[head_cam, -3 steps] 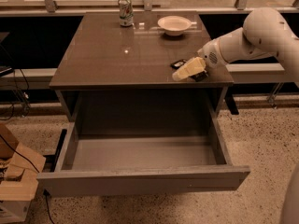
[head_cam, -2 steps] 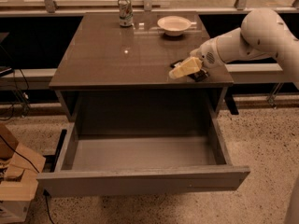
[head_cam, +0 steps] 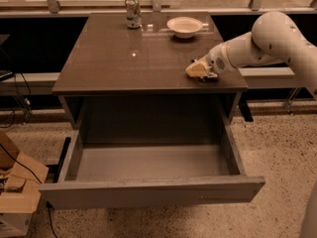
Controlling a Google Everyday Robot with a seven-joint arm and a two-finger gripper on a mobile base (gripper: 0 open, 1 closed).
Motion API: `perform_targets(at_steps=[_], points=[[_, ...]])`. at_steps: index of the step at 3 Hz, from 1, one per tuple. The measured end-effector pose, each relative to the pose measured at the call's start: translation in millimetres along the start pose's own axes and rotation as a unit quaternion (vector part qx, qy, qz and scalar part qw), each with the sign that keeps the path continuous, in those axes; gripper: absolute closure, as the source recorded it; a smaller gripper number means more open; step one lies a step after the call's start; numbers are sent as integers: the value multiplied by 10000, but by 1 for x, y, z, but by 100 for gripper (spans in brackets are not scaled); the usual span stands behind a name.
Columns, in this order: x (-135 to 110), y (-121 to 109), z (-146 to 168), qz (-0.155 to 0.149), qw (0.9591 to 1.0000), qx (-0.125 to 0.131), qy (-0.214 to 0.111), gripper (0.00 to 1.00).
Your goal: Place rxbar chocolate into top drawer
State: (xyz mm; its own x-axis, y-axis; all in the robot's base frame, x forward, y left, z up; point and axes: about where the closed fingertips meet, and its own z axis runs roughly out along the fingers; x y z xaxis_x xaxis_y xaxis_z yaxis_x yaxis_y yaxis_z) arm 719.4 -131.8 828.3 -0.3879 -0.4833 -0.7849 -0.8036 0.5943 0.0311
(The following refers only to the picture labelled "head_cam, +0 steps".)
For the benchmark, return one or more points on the white gripper with vent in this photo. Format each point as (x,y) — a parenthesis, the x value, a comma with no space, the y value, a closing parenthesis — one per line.
(215,60)

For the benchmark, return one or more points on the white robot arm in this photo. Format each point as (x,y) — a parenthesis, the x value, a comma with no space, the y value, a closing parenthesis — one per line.
(274,38)

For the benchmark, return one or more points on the grey cabinet with glossy top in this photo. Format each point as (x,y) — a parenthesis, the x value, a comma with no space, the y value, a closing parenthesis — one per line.
(124,86)

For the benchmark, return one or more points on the open grey top drawer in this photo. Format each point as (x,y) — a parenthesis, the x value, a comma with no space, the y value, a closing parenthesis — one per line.
(136,168)

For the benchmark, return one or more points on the white bowl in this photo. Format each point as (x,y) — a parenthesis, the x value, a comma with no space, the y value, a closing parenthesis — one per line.
(184,27)

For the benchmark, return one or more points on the green white soda can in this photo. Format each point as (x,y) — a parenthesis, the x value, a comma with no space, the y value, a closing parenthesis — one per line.
(133,16)

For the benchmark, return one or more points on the cardboard box stack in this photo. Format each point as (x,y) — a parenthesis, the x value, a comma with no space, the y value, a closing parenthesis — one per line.
(21,177)

